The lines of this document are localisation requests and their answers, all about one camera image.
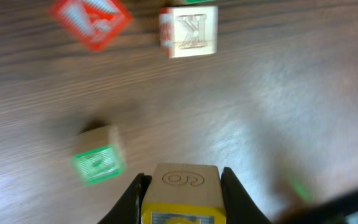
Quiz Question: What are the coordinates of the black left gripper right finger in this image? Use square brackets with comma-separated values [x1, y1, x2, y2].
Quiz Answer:
[221, 167, 271, 224]

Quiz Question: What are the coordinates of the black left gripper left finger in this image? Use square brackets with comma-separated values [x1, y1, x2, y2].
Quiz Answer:
[98, 173, 152, 224]

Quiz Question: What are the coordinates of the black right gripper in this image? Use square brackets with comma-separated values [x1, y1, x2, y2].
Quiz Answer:
[275, 190, 358, 224]

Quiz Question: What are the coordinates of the green R block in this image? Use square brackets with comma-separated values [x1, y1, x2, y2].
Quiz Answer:
[70, 124, 126, 185]

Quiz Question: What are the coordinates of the plain wooden K-engraved block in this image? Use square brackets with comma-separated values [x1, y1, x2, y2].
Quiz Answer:
[159, 6, 218, 58]

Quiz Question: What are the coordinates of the red A block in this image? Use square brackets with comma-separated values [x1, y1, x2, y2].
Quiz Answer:
[51, 0, 132, 51]

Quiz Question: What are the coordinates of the green V block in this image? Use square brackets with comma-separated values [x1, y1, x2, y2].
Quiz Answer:
[177, 0, 215, 5]

